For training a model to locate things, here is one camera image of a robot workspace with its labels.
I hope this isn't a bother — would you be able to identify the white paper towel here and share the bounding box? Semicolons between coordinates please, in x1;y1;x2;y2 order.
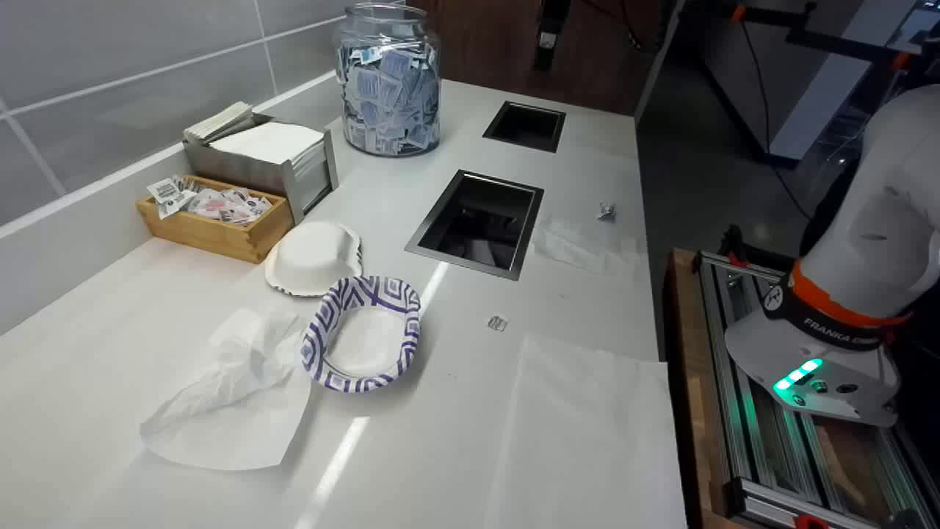
532;214;643;274

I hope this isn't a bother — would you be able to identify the large square counter opening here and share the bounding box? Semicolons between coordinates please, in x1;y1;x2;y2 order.
404;167;546;282

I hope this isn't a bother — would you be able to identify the small square counter opening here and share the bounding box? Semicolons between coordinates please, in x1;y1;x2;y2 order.
479;97;570;157

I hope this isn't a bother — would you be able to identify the crumpled white tissue paper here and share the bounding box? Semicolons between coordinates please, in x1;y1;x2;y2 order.
138;302;317;473

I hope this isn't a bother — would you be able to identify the white paper bowl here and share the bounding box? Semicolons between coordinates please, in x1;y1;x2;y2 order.
261;221;367;299

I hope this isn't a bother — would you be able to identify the purple patterned paper bowl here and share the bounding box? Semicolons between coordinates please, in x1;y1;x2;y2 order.
298;274;427;396

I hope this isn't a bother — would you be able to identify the glass jar of blue packets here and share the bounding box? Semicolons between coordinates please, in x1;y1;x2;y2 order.
336;0;445;160

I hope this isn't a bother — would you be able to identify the flat white paper sheet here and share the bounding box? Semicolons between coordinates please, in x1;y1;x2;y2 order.
482;333;692;529

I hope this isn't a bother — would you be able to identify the metal napkin dispenser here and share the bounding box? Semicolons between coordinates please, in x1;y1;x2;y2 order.
184;116;342;223

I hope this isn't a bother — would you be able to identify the brown wooden cabinet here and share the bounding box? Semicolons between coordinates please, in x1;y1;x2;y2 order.
420;0;684;119

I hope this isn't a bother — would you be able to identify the pink sweetener packets pile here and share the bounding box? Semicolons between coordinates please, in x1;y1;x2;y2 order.
189;186;273;229

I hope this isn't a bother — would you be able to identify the wooden packet tray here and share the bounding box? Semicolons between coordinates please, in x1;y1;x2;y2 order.
137;173;294;264

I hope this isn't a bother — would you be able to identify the grey folded paper stack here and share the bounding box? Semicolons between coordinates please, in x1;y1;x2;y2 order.
184;100;258;144

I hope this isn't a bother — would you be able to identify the white printed packet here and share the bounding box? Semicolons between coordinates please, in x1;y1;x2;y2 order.
145;173;197;221

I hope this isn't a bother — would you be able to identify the light grey slanted panel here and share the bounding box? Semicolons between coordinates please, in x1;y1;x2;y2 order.
767;0;940;164

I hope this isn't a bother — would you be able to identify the black stand with orange clips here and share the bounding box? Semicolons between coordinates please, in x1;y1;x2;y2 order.
730;0;930;75

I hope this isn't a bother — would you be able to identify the aluminium profile base frame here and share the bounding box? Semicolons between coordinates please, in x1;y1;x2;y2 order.
698;248;940;529

